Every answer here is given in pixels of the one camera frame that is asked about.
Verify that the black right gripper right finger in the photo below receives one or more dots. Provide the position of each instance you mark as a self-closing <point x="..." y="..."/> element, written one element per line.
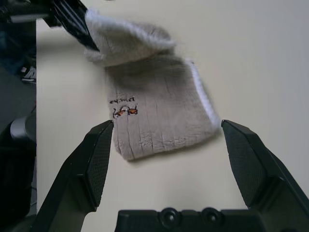
<point x="260" y="174"/>

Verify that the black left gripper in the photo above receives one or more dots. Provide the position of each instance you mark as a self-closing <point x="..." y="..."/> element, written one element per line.
<point x="24" y="9"/>

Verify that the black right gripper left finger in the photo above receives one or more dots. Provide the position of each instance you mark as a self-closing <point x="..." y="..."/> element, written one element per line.
<point x="82" y="174"/>

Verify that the beige towel with white trim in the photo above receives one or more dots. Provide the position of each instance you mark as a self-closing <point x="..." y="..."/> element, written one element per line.
<point x="157" y="108"/>

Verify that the black white sneaker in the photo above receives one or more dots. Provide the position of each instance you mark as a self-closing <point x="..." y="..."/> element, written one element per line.
<point x="29" y="75"/>

